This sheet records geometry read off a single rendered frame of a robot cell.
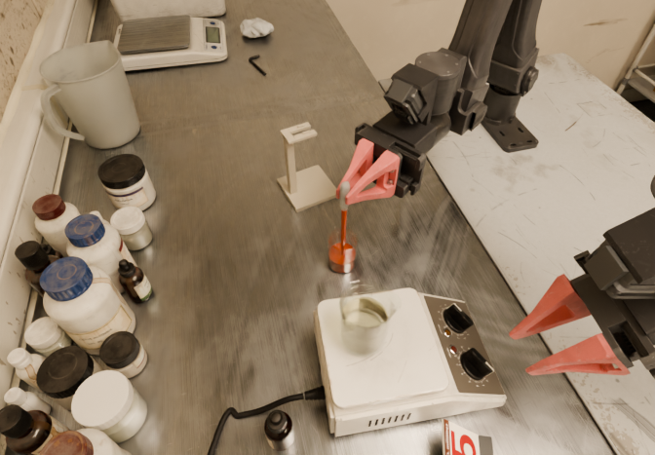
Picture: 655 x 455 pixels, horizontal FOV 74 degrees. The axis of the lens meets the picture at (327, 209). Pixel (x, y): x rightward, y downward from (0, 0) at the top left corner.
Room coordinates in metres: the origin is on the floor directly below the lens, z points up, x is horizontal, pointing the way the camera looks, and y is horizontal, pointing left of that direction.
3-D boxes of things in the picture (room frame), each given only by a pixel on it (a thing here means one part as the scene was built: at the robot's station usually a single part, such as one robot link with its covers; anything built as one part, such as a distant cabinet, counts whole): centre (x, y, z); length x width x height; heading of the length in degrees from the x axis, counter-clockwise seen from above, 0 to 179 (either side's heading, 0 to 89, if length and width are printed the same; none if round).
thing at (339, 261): (0.37, -0.02, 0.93); 0.04 x 0.04 x 0.06
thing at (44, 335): (0.24, 0.34, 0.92); 0.04 x 0.04 x 0.04
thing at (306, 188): (0.52, 0.03, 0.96); 0.08 x 0.08 x 0.13; 28
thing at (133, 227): (0.41, 0.29, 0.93); 0.05 x 0.05 x 0.05
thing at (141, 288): (0.32, 0.26, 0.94); 0.03 x 0.03 x 0.08
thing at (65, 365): (0.19, 0.29, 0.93); 0.05 x 0.05 x 0.06
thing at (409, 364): (0.21, -0.06, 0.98); 0.12 x 0.12 x 0.01; 10
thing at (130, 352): (0.22, 0.24, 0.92); 0.04 x 0.04 x 0.04
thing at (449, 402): (0.21, -0.08, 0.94); 0.22 x 0.13 x 0.08; 100
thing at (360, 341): (0.21, -0.04, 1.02); 0.06 x 0.05 x 0.08; 90
